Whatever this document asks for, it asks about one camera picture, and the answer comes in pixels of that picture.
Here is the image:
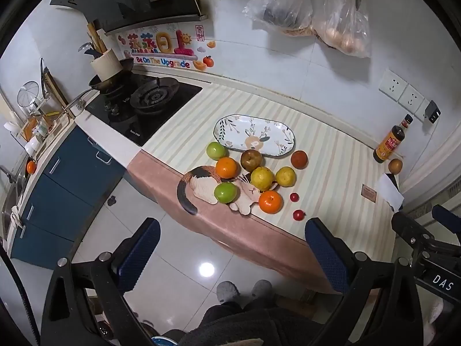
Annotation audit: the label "beige utensil holder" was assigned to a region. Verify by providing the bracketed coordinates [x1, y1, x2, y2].
[89, 48, 123, 80]

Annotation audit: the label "white paper sheet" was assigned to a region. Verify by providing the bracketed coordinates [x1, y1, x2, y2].
[375, 174, 405, 212]

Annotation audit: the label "soy sauce bottle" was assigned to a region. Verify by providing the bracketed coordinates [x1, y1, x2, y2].
[373, 114, 414, 164]

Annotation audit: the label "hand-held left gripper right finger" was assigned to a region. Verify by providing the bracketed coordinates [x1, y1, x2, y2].
[305, 217, 432, 346]

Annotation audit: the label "metal sink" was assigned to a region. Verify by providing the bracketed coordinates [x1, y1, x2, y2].
[0, 165, 27, 232]

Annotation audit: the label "dark red-brown round fruit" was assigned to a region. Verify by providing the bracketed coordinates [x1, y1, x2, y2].
[290, 150, 308, 170]

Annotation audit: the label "oval floral ceramic plate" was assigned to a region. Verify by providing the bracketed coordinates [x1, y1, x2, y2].
[213, 114, 296, 158]

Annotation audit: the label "blue kitchen cabinet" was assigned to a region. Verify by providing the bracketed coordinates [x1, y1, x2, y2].
[10, 125, 127, 271]

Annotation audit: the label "plastic bag with dark contents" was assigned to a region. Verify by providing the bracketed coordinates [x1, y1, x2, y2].
[242, 0, 318, 32]

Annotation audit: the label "white hanging rag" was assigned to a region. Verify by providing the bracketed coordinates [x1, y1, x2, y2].
[10, 205, 24, 228]

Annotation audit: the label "grey slipper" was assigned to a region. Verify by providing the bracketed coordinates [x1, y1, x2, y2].
[216, 280, 240, 304]
[250, 279, 273, 302]

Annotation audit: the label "striped cat-print tablecloth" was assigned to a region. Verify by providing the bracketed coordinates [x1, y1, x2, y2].
[126, 86, 415, 293]

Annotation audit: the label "wooden spatula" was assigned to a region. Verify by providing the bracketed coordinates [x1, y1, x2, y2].
[87, 21, 109, 54]

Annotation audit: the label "white wall socket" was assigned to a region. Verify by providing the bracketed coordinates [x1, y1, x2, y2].
[378, 68, 410, 102]
[396, 83, 428, 120]

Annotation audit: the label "black plug adapter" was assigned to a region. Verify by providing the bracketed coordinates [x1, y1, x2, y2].
[424, 100, 441, 124]

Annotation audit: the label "brown pear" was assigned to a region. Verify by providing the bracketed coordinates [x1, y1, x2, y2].
[240, 149, 264, 172]

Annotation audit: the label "dish rack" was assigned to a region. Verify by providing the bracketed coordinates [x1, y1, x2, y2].
[3, 58, 73, 153]

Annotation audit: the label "colourful wall sticker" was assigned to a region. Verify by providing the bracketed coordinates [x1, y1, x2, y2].
[117, 30, 217, 72]

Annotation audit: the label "plastic bag with pale produce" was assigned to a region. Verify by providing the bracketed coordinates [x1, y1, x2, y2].
[311, 0, 372, 59]

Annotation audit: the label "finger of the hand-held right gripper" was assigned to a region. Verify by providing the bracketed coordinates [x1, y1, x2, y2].
[431, 204, 461, 229]
[391, 210, 438, 243]

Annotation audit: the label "person's dark-clothed legs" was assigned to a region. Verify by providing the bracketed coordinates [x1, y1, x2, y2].
[161, 298, 326, 346]

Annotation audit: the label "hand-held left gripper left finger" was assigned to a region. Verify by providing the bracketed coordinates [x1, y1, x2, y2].
[37, 217, 161, 346]

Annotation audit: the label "yellow citrus fruit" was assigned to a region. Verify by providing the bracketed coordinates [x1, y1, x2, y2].
[250, 166, 276, 191]
[275, 166, 297, 187]

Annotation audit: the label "black wok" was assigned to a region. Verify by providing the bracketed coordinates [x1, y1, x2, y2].
[63, 58, 135, 111]

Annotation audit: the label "person's right forearm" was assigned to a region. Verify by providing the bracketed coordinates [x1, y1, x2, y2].
[423, 298, 453, 338]

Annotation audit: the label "black gas stove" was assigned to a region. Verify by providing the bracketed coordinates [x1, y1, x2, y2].
[84, 74, 203, 141]

